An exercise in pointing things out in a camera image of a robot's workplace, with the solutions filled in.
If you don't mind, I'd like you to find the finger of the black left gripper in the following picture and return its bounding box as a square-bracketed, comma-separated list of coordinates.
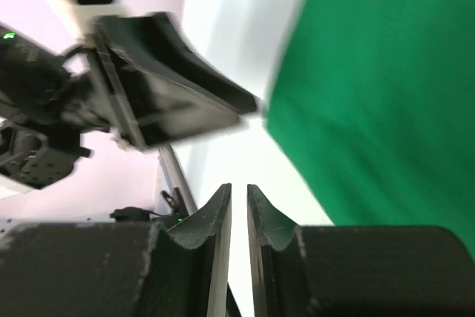
[148, 12, 258, 114]

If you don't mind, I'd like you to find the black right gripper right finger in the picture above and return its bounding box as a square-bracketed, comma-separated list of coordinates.
[247, 185, 474, 316]

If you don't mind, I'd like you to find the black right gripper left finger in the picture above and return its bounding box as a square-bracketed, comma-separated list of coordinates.
[1, 184, 232, 316]

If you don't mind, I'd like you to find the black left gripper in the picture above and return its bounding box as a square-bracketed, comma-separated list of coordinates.
[1, 16, 241, 148]

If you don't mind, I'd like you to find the green t-shirt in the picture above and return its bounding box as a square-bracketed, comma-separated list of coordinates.
[263, 0, 475, 228]

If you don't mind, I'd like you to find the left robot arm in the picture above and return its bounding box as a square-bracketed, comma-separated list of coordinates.
[1, 0, 258, 194]

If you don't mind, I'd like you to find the aluminium frame post left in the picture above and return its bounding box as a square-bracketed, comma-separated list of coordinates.
[159, 145, 197, 217]

